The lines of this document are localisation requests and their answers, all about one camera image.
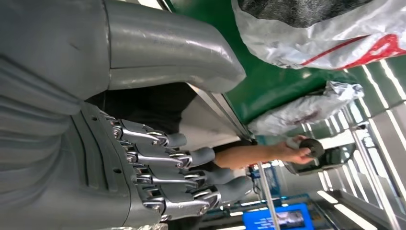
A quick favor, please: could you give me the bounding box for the silver conveyor frame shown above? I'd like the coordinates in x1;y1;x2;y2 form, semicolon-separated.
179;83;254;151

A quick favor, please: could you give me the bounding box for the thin metal pole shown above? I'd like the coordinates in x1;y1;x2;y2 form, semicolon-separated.
256;161;282;230
344;108;402;230

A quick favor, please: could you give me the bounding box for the green conveyor belt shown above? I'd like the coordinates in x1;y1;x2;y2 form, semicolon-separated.
165;0;406;126

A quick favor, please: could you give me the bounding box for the blue display screen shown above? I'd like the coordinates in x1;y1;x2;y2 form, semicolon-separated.
242;203;315;230

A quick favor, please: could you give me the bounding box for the crumpled grey parcel bag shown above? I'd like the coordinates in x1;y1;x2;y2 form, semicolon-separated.
247;80;365;137

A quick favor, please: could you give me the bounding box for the person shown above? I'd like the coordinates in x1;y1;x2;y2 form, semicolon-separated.
85;81;258;230

